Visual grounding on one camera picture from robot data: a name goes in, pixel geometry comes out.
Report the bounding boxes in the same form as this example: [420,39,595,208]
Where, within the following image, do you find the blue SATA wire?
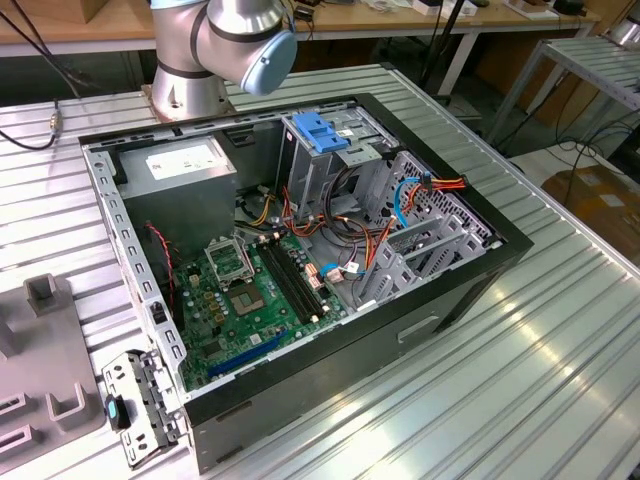
[391,172,432,231]

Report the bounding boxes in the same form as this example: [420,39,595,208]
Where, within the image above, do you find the black cable bundle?
[319,167,371,241]

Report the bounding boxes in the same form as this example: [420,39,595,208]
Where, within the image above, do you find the black cable with metal plug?
[0,7,96,151]

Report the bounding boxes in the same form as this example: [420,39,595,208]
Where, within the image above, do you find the orange yellow wire bundle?
[247,192,277,227]

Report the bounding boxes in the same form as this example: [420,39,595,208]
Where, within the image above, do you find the grey power supply unit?
[113,134,239,259]

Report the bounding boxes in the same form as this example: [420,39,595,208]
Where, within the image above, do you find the red black twisted wire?
[143,222,177,311]

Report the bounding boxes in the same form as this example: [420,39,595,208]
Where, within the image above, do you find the wooden desk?
[0,0,601,59]

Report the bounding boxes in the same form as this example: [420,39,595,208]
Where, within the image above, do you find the plain brown cardboard box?
[74,0,109,24]

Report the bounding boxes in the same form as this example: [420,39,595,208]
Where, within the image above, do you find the metal slat side table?
[487,34,640,151]

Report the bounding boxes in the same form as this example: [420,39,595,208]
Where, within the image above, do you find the blue wire with white label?
[318,260,362,285]

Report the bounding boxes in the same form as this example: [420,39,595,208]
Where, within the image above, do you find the blue expansion slot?
[207,327,290,379]

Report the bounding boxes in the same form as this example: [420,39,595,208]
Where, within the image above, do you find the grey expansion bracket clamp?
[101,349,189,471]

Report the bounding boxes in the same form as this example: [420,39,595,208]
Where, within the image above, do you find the metal socket cover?
[203,238,252,291]

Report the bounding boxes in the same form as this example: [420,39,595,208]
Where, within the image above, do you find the black clip with blue button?
[103,393,132,432]

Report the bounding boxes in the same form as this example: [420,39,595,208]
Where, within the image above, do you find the grey parts rack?
[0,272,109,469]

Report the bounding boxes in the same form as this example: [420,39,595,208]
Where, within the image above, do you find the blue plastic drive latch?
[292,112,351,155]

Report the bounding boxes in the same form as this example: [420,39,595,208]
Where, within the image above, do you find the green motherboard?
[172,232,351,394]

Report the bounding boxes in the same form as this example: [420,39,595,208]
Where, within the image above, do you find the thin metal locking lever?
[238,235,254,289]

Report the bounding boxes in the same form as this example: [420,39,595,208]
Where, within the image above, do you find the red orange wire bundle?
[280,187,401,274]

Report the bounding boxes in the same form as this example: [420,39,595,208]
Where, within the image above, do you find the labelled flat cardboard box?
[542,167,640,251]

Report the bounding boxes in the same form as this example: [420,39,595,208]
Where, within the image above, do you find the black open PC case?
[77,92,535,476]

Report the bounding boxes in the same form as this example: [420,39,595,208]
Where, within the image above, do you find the CPU socket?
[227,282,274,319]

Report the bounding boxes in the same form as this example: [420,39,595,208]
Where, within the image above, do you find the grey optical drive cage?
[274,102,401,226]

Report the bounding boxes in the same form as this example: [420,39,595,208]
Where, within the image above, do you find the black RAM slot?
[256,239,307,326]
[269,237,320,322]
[262,238,314,324]
[276,235,327,320]

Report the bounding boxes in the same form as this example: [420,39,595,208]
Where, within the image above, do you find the multicolour power wire black plug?
[404,172,469,214]

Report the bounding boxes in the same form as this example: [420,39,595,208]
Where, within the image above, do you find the grey metal disk bay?
[352,149,504,314]

